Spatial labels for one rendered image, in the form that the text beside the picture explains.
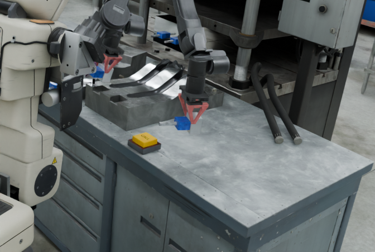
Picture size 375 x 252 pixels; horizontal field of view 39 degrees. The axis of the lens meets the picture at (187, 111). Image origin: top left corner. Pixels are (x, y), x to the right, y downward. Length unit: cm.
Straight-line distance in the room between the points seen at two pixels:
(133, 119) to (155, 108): 10
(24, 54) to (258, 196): 77
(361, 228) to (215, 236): 161
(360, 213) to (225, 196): 181
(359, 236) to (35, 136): 200
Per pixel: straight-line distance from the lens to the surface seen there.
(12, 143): 162
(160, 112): 193
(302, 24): 233
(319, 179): 176
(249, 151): 183
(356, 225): 315
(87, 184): 214
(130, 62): 230
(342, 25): 226
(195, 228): 169
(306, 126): 298
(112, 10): 146
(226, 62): 160
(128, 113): 182
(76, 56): 140
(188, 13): 159
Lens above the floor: 160
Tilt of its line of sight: 23 degrees down
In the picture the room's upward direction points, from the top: 8 degrees clockwise
